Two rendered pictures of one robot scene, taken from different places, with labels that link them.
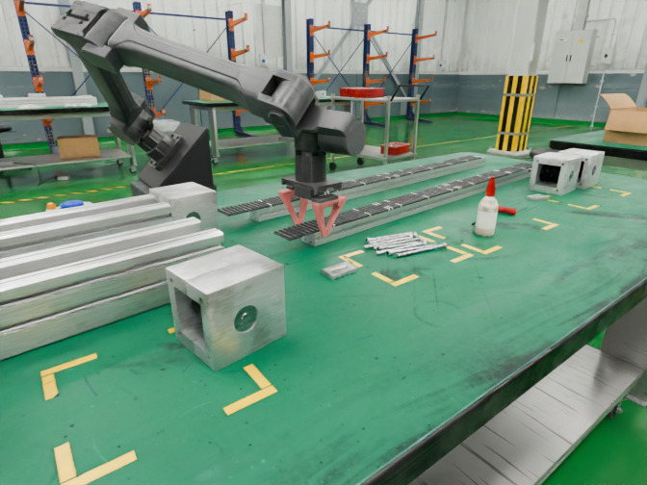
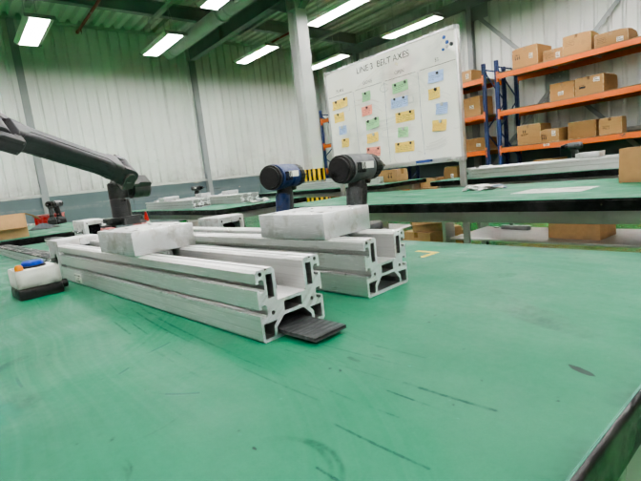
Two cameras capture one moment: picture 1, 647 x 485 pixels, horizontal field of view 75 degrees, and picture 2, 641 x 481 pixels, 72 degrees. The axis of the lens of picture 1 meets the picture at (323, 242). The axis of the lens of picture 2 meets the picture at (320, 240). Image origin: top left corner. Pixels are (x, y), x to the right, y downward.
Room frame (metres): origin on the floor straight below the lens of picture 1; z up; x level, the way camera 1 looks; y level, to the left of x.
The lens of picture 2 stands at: (0.21, 1.42, 0.96)
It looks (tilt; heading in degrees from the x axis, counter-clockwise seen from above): 8 degrees down; 267
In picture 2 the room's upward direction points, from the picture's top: 6 degrees counter-clockwise
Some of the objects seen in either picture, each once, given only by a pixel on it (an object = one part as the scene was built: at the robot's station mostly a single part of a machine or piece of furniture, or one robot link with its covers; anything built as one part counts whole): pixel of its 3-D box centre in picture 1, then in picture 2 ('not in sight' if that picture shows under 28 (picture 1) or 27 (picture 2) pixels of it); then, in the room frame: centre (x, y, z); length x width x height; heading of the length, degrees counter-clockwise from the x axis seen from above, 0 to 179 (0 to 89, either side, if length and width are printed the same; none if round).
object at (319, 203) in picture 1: (320, 210); (134, 231); (0.73, 0.01, 0.85); 0.07 x 0.07 x 0.09; 41
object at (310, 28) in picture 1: (375, 76); not in sight; (10.38, -1.22, 1.10); 3.31 x 0.90 x 2.20; 127
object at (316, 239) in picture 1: (451, 192); not in sight; (1.06, -0.33, 0.79); 0.96 x 0.04 x 0.03; 131
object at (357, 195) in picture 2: not in sight; (366, 202); (0.05, 0.45, 0.89); 0.20 x 0.08 x 0.22; 51
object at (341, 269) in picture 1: (339, 270); not in sight; (0.61, -0.03, 0.78); 0.05 x 0.03 x 0.01; 126
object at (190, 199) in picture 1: (182, 212); (72, 256); (0.79, 0.28, 0.83); 0.12 x 0.09 x 0.10; 41
